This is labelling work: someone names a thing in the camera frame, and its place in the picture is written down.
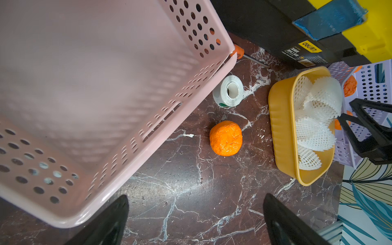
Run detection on netted orange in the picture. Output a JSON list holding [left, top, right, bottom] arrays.
[[354, 66, 363, 73], [209, 120, 243, 157]]

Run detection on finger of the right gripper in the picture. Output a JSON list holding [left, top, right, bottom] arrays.
[[337, 99, 392, 165]]

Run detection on yellow oval tray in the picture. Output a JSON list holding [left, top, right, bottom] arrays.
[[268, 66, 336, 186]]

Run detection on yellow black toolbox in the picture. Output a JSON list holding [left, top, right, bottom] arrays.
[[212, 1, 392, 69]]

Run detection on orange handled screwdriver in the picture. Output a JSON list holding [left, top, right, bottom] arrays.
[[230, 45, 270, 69]]

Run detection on white tape roll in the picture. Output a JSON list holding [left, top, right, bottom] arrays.
[[213, 75, 244, 108]]

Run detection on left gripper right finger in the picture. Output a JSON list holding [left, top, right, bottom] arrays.
[[263, 194, 329, 245]]

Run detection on pink plastic basket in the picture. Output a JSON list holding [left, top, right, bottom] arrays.
[[1, 1, 235, 228]]

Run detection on netted orange front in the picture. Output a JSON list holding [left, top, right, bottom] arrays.
[[354, 66, 363, 73]]

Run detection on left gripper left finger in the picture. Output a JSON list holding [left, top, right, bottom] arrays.
[[66, 195, 129, 245]]

